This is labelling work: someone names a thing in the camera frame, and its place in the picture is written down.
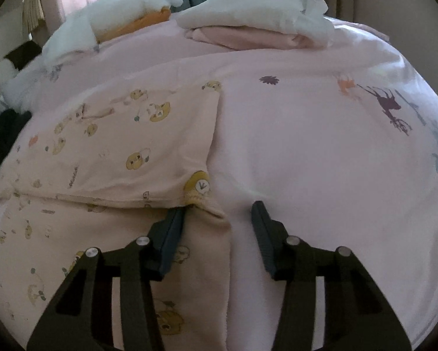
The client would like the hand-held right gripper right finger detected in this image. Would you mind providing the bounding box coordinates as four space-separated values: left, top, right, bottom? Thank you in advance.
251 200 413 351

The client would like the white and orange cloth pile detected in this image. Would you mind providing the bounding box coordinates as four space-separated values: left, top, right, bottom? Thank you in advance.
41 0 185 70

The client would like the black cloth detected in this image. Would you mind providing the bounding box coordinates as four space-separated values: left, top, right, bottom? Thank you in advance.
0 110 33 173

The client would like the folded pink cloth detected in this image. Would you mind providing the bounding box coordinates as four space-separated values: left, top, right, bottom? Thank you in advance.
184 25 329 51

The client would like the cream cartoon print baby garment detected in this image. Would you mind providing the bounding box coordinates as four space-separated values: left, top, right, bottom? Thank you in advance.
0 80 231 351

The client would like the pink printed bed blanket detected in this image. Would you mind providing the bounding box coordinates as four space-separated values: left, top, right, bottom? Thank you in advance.
0 16 438 351

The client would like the folded white cloth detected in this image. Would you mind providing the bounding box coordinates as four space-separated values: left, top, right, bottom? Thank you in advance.
177 0 337 49

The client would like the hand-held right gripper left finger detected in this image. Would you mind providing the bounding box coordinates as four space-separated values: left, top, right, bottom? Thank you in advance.
26 208 186 351

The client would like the white pillow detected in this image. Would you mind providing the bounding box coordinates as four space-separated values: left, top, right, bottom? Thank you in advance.
1 58 49 111

